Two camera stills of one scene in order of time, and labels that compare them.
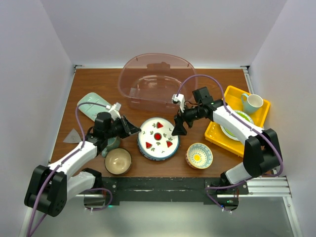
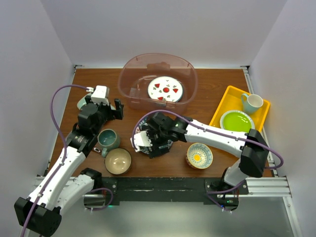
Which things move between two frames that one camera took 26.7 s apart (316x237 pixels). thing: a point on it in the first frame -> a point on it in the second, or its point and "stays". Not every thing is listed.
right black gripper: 178,129 -> 156,152
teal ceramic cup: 113,143 stays
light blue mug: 250,103 stays
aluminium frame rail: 274,187 stays
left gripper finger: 132,129 -> 119,113
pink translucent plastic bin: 148,81 stays
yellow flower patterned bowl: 199,156 stays
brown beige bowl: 118,161 stays
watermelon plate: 157,158 -> 166,89
